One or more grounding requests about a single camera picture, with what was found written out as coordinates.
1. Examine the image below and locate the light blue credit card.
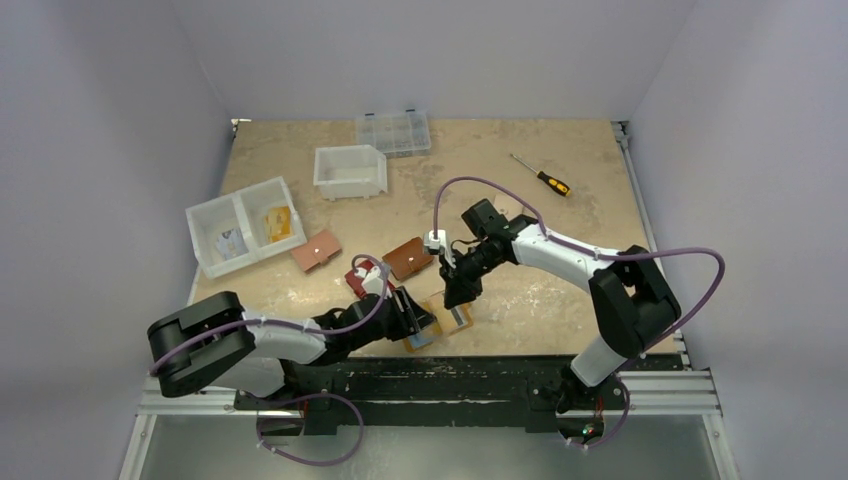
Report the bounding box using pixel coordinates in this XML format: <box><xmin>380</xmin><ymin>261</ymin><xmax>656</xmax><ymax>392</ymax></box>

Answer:
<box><xmin>405</xmin><ymin>330</ymin><xmax>441</xmax><ymax>351</ymax></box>

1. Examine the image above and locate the orange card holder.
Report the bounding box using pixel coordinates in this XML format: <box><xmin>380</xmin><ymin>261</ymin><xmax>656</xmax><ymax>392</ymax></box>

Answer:
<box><xmin>403</xmin><ymin>291</ymin><xmax>471</xmax><ymax>352</ymax></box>

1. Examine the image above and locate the gold credit card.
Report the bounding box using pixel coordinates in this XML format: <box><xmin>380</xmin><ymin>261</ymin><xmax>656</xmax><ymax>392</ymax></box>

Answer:
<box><xmin>264</xmin><ymin>206</ymin><xmax>292</xmax><ymax>244</ymax></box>

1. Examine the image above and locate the white VIP credit card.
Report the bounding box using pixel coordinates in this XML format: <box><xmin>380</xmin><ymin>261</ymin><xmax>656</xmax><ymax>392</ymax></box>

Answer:
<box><xmin>215</xmin><ymin>227</ymin><xmax>248</xmax><ymax>260</ymax></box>

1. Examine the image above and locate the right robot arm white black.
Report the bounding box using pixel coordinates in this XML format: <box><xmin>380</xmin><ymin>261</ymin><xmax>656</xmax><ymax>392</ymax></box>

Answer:
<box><xmin>424</xmin><ymin>199</ymin><xmax>682</xmax><ymax>407</ymax></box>

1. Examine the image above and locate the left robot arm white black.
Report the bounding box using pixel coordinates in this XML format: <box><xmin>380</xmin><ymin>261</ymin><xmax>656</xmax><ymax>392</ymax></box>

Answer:
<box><xmin>147</xmin><ymin>287</ymin><xmax>437</xmax><ymax>409</ymax></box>

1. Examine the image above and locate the beige card holder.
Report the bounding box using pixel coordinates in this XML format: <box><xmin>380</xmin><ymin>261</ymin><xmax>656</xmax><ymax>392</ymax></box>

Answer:
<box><xmin>492</xmin><ymin>193</ymin><xmax>524</xmax><ymax>220</ymax></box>

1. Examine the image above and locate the dark red card holder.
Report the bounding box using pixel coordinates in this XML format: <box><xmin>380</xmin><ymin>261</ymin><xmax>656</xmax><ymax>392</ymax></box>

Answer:
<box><xmin>345</xmin><ymin>260</ymin><xmax>395</xmax><ymax>299</ymax></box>

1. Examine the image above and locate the brown leather card holder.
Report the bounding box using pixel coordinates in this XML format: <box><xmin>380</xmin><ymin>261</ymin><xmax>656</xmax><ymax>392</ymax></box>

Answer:
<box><xmin>382</xmin><ymin>237</ymin><xmax>434</xmax><ymax>281</ymax></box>

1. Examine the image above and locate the pink tan card holder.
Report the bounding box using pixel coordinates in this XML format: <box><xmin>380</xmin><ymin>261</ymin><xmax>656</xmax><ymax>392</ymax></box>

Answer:
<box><xmin>291</xmin><ymin>229</ymin><xmax>342</xmax><ymax>273</ymax></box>

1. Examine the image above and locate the yellow black screwdriver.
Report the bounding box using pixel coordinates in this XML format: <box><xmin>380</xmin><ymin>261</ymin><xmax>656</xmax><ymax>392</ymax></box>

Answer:
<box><xmin>510</xmin><ymin>153</ymin><xmax>571</xmax><ymax>197</ymax></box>

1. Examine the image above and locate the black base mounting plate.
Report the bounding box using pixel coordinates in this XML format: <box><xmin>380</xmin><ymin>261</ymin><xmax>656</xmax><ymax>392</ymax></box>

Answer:
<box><xmin>234</xmin><ymin>352</ymin><xmax>684</xmax><ymax>437</ymax></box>

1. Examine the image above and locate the clear compartment organizer box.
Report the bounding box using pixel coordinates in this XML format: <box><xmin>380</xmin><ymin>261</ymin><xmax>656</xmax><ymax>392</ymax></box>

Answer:
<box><xmin>354</xmin><ymin>109</ymin><xmax>432</xmax><ymax>158</ymax></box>

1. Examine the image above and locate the white small open bin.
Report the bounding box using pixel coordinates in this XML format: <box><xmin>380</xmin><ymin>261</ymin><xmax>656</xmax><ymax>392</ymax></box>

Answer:
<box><xmin>313</xmin><ymin>145</ymin><xmax>389</xmax><ymax>201</ymax></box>

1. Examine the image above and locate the white two-compartment bin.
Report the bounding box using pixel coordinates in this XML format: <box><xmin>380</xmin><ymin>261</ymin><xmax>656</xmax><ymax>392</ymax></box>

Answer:
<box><xmin>185</xmin><ymin>176</ymin><xmax>307</xmax><ymax>279</ymax></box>

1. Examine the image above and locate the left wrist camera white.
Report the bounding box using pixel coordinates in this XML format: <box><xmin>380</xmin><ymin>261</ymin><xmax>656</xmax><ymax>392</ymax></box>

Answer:
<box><xmin>353</xmin><ymin>260</ymin><xmax>391</xmax><ymax>299</ymax></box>

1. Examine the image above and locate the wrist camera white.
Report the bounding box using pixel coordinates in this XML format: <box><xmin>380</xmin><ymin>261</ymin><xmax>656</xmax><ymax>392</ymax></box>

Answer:
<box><xmin>422</xmin><ymin>229</ymin><xmax>456</xmax><ymax>269</ymax></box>
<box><xmin>353</xmin><ymin>260</ymin><xmax>391</xmax><ymax>299</ymax></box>

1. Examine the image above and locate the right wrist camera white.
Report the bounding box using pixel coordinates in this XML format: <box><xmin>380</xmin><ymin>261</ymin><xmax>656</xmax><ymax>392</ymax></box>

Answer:
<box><xmin>422</xmin><ymin>229</ymin><xmax>456</xmax><ymax>269</ymax></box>

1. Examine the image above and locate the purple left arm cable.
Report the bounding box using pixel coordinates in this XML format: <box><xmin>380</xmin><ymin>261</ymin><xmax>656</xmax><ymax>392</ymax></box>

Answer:
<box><xmin>148</xmin><ymin>254</ymin><xmax>393</xmax><ymax>378</ymax></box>

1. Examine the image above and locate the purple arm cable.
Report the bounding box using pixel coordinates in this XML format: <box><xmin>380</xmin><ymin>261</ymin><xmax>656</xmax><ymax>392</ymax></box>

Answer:
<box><xmin>432</xmin><ymin>176</ymin><xmax>727</xmax><ymax>372</ymax></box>
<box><xmin>148</xmin><ymin>254</ymin><xmax>393</xmax><ymax>378</ymax></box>

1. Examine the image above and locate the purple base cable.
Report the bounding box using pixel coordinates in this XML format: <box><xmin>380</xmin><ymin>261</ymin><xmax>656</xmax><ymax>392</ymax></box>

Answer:
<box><xmin>255</xmin><ymin>392</ymin><xmax>365</xmax><ymax>468</ymax></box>

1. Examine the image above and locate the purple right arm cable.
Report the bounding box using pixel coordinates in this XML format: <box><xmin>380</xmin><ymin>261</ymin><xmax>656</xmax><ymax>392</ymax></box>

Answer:
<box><xmin>432</xmin><ymin>176</ymin><xmax>727</xmax><ymax>372</ymax></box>

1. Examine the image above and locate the aluminium frame rail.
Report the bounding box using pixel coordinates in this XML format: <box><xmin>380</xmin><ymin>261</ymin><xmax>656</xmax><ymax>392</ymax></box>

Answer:
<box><xmin>119</xmin><ymin>370</ymin><xmax>740</xmax><ymax>479</ymax></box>

